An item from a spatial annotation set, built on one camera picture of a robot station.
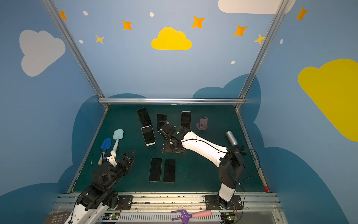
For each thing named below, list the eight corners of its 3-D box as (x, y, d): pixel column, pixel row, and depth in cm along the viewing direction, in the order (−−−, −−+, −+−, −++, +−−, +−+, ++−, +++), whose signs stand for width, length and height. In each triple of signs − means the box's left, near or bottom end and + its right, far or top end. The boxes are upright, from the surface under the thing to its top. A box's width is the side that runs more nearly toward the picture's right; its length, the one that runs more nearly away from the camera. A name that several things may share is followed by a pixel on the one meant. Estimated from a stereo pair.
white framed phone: (145, 146, 98) (141, 135, 87) (144, 138, 103) (140, 127, 91) (156, 144, 100) (153, 133, 88) (154, 136, 104) (152, 124, 92)
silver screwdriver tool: (233, 146, 99) (234, 144, 97) (225, 133, 106) (226, 131, 103) (237, 144, 99) (239, 143, 97) (229, 132, 106) (230, 130, 104)
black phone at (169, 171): (163, 182, 84) (163, 181, 82) (165, 160, 93) (164, 159, 91) (174, 182, 84) (174, 181, 82) (175, 160, 93) (175, 159, 91)
